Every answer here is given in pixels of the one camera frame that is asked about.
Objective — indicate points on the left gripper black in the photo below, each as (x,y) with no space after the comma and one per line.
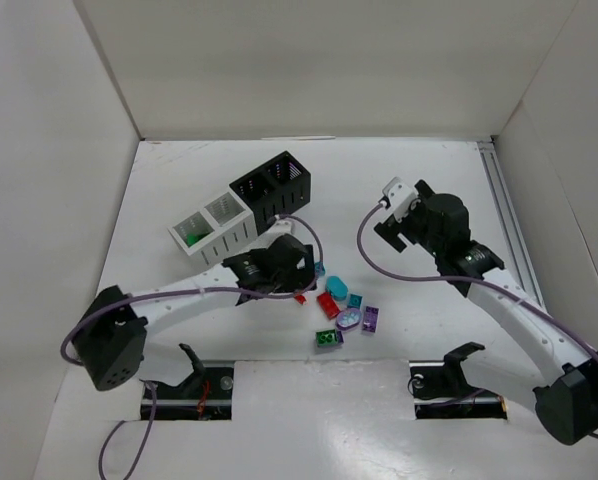
(305,272)

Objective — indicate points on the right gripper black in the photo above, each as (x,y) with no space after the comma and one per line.
(394,232)

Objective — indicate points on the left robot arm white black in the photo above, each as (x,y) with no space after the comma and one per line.
(110,339)

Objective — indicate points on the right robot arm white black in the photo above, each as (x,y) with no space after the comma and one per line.
(561,387)

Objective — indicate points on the teal long lego plate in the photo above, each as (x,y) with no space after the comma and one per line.
(319,269)

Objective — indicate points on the teal rounded lego brick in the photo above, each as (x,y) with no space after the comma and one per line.
(336,288)

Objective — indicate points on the red long lego brick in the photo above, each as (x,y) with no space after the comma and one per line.
(328,305)

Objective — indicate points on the small teal square lego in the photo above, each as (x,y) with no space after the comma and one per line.
(355,301)

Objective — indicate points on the lilac oval paw lego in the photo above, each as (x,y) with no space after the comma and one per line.
(348,319)

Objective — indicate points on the black slotted double container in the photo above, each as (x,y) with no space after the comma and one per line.
(281,185)

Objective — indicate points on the green lego on purple plate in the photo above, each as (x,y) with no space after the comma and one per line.
(325,339)

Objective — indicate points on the white slotted double container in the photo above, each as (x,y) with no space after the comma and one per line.
(229,226)

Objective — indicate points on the purple lego brick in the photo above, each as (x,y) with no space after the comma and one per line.
(370,320)

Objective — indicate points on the green lego in container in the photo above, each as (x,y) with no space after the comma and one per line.
(193,238)

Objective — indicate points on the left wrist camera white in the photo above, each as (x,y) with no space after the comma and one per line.
(283,226)

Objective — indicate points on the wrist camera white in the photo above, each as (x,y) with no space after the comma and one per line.
(283,226)
(398,197)

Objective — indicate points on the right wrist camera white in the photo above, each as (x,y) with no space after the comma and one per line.
(398,197)

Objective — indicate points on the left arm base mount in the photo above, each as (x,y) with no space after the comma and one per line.
(184,387)

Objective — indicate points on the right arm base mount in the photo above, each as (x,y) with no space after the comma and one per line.
(441,392)

